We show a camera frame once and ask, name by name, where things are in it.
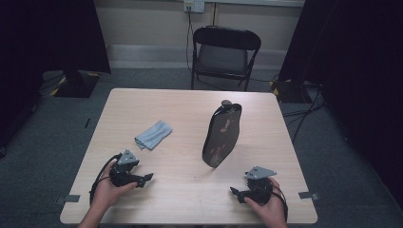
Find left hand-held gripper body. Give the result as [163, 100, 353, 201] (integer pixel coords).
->
[109, 149, 141, 188]

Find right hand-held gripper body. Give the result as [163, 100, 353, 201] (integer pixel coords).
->
[244, 165, 278, 205]

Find grey-blue cleaning cloth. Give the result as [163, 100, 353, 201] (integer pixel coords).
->
[134, 120, 173, 151]

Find person's right hand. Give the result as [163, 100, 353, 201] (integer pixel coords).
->
[243, 177, 288, 228]

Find person's left hand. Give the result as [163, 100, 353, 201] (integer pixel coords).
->
[91, 161, 139, 210]

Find grey tape strip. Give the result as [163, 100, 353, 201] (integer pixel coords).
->
[297, 191, 320, 201]
[55, 194, 82, 205]

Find black stand base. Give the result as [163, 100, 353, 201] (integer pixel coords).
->
[270, 79, 306, 105]
[49, 69, 101, 99]

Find black folding chair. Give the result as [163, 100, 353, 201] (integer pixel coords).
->
[190, 25, 262, 92]

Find black curtain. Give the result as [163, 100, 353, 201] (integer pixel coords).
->
[278, 0, 403, 201]
[0, 0, 112, 150]

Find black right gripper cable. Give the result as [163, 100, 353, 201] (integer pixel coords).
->
[270, 182, 290, 222]

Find black floor cables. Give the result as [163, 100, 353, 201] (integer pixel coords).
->
[280, 81, 328, 144]

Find black cable from socket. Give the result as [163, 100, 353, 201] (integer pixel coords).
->
[185, 10, 195, 74]

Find white wall socket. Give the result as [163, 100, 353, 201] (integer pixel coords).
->
[182, 0, 206, 14]

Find white wall cable duct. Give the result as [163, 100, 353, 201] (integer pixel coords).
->
[203, 0, 306, 9]

